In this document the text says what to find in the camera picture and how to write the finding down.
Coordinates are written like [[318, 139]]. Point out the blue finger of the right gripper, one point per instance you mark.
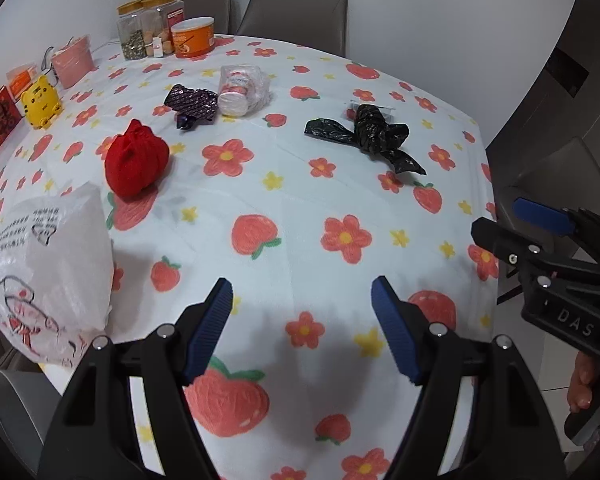
[[521, 252], [555, 221]]

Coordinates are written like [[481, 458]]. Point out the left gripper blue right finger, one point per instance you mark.
[[401, 323]]

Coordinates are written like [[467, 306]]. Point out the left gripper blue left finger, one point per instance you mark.
[[202, 328]]

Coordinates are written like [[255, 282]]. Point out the white printed plastic bag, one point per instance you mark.
[[56, 271]]

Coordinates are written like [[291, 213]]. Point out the black plastic bag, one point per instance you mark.
[[371, 135]]

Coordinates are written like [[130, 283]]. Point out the red cloth pouch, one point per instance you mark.
[[135, 160]]

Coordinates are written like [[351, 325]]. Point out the clear plastic blister pack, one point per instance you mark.
[[352, 108]]

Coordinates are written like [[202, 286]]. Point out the purple patterned wrapper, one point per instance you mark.
[[191, 106]]

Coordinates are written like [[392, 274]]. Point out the plastic yogurt cup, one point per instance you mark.
[[243, 89]]

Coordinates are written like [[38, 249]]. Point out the grey metal trash bin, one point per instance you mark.
[[28, 402]]

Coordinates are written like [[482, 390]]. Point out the right hand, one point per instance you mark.
[[585, 371]]

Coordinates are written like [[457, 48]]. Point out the floral strawberry tablecloth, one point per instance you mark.
[[302, 384]]

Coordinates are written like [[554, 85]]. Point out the yellow tiger toy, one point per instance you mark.
[[40, 103]]

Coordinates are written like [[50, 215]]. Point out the grey chair right near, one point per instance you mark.
[[318, 24]]

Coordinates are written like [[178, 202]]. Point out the grey chair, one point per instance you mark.
[[318, 24], [220, 10]]

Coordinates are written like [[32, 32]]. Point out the orange snack tub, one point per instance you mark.
[[193, 37]]

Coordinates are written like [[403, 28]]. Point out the pink round box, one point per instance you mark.
[[73, 61]]

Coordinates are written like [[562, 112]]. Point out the orange white small box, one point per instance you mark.
[[20, 78]]

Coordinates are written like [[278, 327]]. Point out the clear jar red label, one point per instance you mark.
[[157, 18]]

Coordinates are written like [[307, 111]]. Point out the clear jar rear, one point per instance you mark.
[[130, 30]]

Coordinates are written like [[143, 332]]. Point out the grey chair right far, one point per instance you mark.
[[220, 10]]

